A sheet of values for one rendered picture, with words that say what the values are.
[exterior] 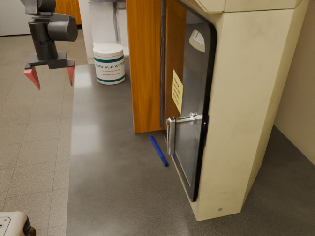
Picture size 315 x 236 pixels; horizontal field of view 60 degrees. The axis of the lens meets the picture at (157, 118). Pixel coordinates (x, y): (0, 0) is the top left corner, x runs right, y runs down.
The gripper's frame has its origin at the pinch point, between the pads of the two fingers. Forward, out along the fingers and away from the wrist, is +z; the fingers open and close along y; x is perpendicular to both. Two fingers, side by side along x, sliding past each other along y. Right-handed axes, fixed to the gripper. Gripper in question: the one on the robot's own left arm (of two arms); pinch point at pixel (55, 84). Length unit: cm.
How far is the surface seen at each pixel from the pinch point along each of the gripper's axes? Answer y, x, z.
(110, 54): 19.7, 28.8, 2.4
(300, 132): 74, -24, 16
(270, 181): 55, -39, 19
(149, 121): 27.8, -8.8, 13.1
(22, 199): -50, 61, 108
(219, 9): 31, -47, -29
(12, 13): -114, 445, 61
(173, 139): 26.3, -41.7, -3.9
